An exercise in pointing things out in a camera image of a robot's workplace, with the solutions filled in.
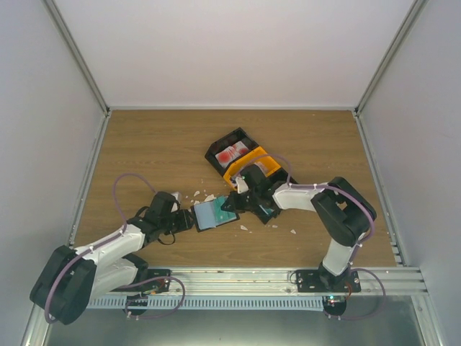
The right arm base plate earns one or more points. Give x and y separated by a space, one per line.
316 281

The aluminium rail front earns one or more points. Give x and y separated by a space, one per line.
280 281

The stack of red white cards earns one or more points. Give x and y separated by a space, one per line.
230 153

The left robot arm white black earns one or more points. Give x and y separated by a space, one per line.
73 277

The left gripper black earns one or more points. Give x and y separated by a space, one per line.
184 222

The right frame post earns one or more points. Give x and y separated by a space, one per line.
405 27

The yellow bin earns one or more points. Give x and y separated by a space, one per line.
257 156

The slotted cable duct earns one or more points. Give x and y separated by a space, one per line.
259 303

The left frame post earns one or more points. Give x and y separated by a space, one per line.
65 33

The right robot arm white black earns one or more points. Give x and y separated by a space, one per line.
348 218

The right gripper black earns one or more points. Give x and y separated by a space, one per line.
235 207

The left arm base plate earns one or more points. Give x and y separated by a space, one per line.
157 286

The black bin with cards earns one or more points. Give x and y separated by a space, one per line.
236 135

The black card holder wallet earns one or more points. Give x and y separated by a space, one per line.
209 214

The black bin with teal item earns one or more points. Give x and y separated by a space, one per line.
264 191

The frame post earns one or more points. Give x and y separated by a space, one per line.
65 33
405 27

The teal object in bin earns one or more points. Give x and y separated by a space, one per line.
267 211

